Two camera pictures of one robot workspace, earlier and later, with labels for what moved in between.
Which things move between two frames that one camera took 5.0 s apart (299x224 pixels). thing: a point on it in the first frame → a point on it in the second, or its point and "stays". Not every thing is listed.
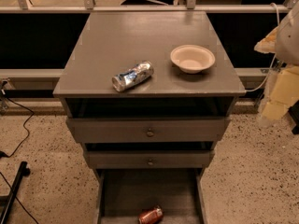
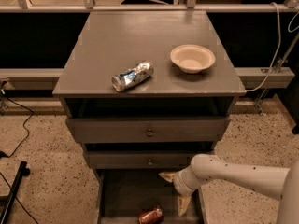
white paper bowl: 192,58 stays
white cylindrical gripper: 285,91 → 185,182
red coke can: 152,216 stays
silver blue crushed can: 136,74 stays
